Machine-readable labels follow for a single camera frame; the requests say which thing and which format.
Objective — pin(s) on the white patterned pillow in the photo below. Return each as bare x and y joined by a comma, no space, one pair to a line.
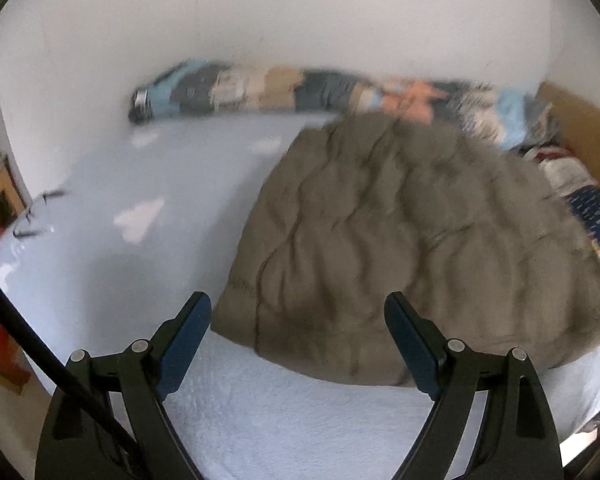
565,172

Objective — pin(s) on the navy star print cloth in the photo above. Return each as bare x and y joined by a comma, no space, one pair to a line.
597,220

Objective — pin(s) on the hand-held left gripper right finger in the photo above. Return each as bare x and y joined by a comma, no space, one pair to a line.
412,345

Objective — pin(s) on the wooden headboard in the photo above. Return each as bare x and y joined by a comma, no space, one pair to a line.
585,125

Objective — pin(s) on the olive puffer jacket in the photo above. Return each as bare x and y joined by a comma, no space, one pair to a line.
395,240

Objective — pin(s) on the patchwork cartoon quilt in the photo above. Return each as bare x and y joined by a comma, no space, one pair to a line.
280,85

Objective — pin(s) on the wooden shelf unit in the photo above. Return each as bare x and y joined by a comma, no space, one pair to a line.
0,195

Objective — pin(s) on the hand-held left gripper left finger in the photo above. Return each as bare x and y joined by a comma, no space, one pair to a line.
185,342

